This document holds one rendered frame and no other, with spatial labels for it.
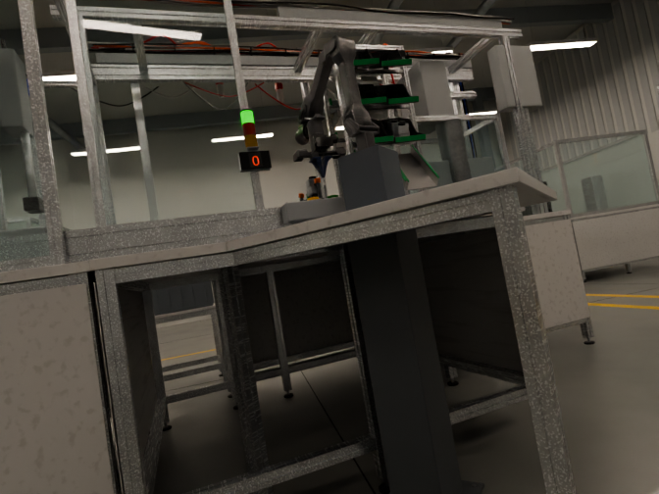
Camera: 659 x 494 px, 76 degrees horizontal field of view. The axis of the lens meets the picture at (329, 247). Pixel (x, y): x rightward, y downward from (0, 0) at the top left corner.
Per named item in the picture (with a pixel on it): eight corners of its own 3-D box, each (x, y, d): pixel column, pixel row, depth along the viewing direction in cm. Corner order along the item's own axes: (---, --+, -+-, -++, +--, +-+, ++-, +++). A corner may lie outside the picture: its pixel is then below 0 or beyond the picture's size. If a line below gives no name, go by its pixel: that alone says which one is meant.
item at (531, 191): (520, 181, 79) (517, 166, 79) (206, 256, 129) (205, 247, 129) (557, 199, 137) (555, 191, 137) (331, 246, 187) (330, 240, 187)
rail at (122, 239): (381, 223, 150) (377, 194, 151) (106, 260, 120) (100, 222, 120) (376, 225, 155) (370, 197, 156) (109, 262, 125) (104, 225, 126)
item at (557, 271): (597, 343, 264) (571, 209, 269) (451, 387, 226) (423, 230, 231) (517, 333, 328) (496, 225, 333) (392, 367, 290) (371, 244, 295)
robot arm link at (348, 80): (354, 35, 135) (342, 46, 140) (335, 30, 131) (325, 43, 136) (374, 129, 132) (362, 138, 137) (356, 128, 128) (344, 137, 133)
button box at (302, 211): (349, 214, 139) (346, 195, 139) (288, 221, 132) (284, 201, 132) (341, 218, 145) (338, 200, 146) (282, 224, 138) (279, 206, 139)
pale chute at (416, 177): (437, 186, 168) (439, 176, 165) (406, 190, 166) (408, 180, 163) (411, 153, 189) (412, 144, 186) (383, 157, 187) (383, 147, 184)
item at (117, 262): (526, 210, 162) (524, 202, 163) (89, 271, 111) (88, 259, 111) (371, 249, 295) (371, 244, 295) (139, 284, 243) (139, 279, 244)
